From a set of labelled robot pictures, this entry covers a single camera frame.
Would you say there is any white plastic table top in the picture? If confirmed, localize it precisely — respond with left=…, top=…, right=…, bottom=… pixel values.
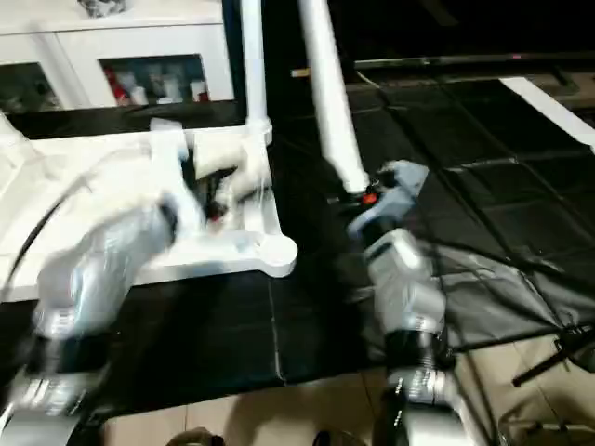
left=0, top=125, right=298, bottom=303

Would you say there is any white plastic table leg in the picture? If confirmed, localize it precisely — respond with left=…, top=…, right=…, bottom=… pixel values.
left=240, top=0, right=275, bottom=146
left=297, top=0, right=371, bottom=194
left=0, top=111, right=34, bottom=155

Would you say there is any black work mat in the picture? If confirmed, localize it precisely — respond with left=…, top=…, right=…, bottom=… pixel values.
left=0, top=79, right=595, bottom=419

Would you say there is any red bottle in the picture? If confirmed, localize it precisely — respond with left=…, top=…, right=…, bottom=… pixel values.
left=112, top=72, right=131, bottom=105

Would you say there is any white cabinet with glass doors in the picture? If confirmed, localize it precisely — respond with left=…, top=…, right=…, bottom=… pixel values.
left=0, top=0, right=239, bottom=114

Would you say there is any black flat bar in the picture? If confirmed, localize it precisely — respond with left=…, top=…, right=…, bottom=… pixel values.
left=353, top=54, right=595, bottom=72

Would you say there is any white board strip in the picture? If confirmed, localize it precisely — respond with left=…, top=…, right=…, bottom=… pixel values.
left=502, top=76, right=595, bottom=146

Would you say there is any black bundle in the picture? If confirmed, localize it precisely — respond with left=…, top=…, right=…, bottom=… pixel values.
left=80, top=0, right=131, bottom=19

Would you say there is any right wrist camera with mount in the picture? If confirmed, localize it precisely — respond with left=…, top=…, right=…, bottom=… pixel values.
left=376, top=160, right=430, bottom=226

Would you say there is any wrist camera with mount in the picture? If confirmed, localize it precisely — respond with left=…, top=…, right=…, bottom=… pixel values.
left=376, top=160, right=430, bottom=226
left=149, top=119, right=202, bottom=216

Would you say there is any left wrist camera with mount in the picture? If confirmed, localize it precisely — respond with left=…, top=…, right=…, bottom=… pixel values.
left=149, top=119, right=202, bottom=216

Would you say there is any black metal frame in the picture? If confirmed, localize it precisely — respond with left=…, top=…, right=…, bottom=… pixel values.
left=446, top=321, right=595, bottom=387

